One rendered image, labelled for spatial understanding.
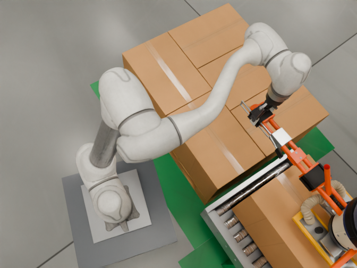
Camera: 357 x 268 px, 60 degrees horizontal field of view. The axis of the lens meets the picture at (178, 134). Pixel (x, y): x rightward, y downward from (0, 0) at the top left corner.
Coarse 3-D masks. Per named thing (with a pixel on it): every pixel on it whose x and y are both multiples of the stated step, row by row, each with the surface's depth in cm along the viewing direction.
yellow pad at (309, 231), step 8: (296, 216) 133; (296, 224) 133; (304, 224) 131; (312, 224) 131; (320, 224) 132; (304, 232) 130; (312, 232) 130; (320, 232) 128; (312, 240) 129; (320, 248) 128; (328, 256) 127; (336, 256) 127; (328, 264) 127; (344, 264) 126; (352, 264) 126
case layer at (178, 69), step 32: (192, 32) 237; (224, 32) 239; (128, 64) 225; (160, 64) 223; (192, 64) 225; (224, 64) 227; (160, 96) 213; (192, 96) 215; (256, 96) 219; (224, 128) 207; (256, 128) 209; (288, 128) 211; (192, 160) 206; (224, 160) 198; (256, 160) 200
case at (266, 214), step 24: (288, 168) 156; (264, 192) 150; (288, 192) 151; (312, 192) 152; (240, 216) 178; (264, 216) 147; (288, 216) 146; (264, 240) 164; (288, 240) 142; (288, 264) 151; (312, 264) 139
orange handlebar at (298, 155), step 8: (256, 104) 141; (272, 120) 138; (264, 128) 137; (288, 144) 134; (288, 152) 132; (296, 152) 131; (296, 160) 130; (304, 160) 131; (304, 168) 129; (320, 192) 126; (336, 192) 126; (328, 200) 124; (344, 200) 125; (336, 208) 123; (344, 256) 116; (352, 256) 116; (336, 264) 114
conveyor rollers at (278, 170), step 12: (276, 168) 199; (264, 180) 194; (240, 192) 191; (252, 192) 192; (228, 204) 187; (228, 228) 182; (240, 240) 180; (252, 252) 178; (252, 264) 175; (264, 264) 176
